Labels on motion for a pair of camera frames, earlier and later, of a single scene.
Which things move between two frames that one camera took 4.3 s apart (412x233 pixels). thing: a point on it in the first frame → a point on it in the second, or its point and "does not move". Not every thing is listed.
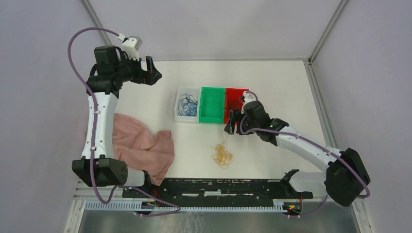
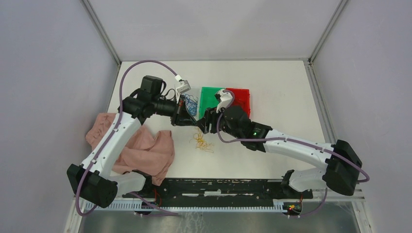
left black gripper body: x=135 y=74 → x=181 y=103
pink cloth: x=136 y=145 does not move
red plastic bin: x=232 y=101 does not move
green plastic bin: x=212 y=107 does not move
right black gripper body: x=236 y=116 → x=218 y=121
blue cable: x=187 y=106 does not move
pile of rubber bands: x=222 y=157 → x=200 y=141
